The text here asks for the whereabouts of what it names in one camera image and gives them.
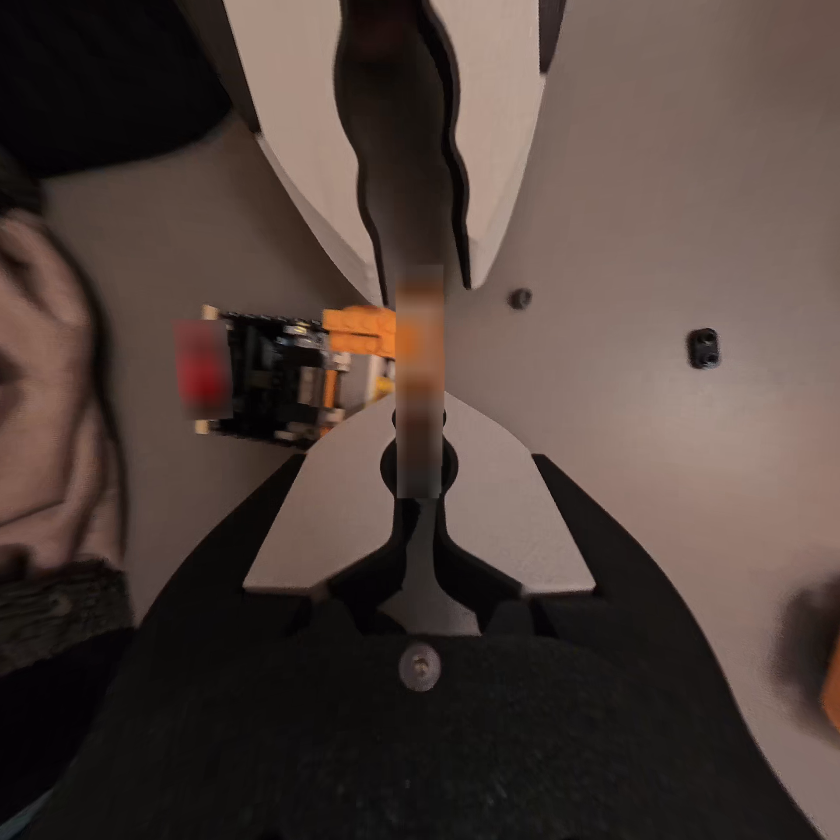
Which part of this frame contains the orange black lego car body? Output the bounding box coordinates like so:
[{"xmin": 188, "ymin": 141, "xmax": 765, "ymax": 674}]
[{"xmin": 196, "ymin": 303, "xmax": 399, "ymax": 452}]

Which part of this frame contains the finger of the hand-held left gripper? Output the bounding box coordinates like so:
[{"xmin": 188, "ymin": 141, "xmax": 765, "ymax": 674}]
[
  {"xmin": 223, "ymin": 0, "xmax": 389, "ymax": 307},
  {"xmin": 425, "ymin": 0, "xmax": 547, "ymax": 291}
]

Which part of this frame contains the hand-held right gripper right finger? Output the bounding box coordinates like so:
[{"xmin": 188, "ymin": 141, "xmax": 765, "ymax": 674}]
[{"xmin": 432, "ymin": 392, "xmax": 597, "ymax": 634}]

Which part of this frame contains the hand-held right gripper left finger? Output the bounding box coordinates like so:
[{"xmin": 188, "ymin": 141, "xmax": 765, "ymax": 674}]
[{"xmin": 243, "ymin": 392, "xmax": 412, "ymax": 632}]

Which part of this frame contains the black rounded two-stud lego plate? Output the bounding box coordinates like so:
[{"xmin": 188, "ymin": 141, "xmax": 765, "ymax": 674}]
[{"xmin": 687, "ymin": 327, "xmax": 722, "ymax": 370}]

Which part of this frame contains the person's pale hoodie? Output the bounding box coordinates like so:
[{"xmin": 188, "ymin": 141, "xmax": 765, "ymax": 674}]
[{"xmin": 0, "ymin": 217, "xmax": 127, "ymax": 573}]

